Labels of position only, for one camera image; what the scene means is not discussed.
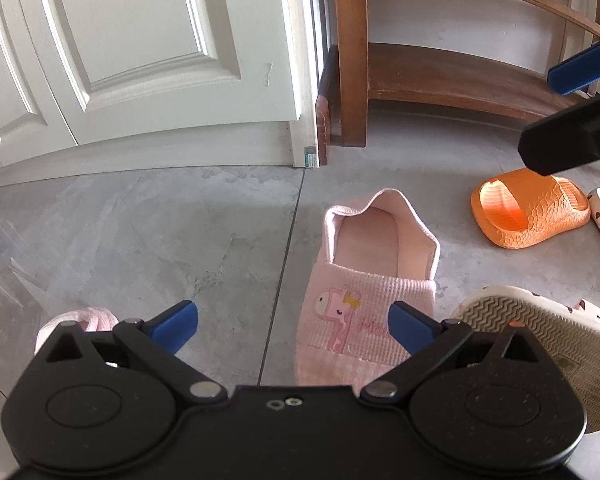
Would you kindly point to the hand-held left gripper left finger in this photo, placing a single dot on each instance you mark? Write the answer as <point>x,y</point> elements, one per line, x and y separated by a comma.
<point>174,324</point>

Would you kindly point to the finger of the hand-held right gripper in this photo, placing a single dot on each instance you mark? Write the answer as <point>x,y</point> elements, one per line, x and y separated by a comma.
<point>582,67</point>
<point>570,142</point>

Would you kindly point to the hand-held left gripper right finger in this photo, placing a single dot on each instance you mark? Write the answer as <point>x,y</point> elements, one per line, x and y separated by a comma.
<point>411,327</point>

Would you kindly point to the pink cartoon fabric slipper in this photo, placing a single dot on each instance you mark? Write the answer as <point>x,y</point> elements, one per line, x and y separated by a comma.
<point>367,285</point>
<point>92,321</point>

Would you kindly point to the orange textured rubber slipper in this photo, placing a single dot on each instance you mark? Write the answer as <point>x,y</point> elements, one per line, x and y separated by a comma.
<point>527,205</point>

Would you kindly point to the brown wooden shoe rack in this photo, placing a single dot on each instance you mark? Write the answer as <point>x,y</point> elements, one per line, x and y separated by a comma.
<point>430,75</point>

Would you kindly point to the white panel door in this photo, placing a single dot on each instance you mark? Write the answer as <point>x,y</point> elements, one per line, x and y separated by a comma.
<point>130,50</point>

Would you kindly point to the small door frame sticker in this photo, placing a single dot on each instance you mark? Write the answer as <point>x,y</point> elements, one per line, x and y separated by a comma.
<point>310,156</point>

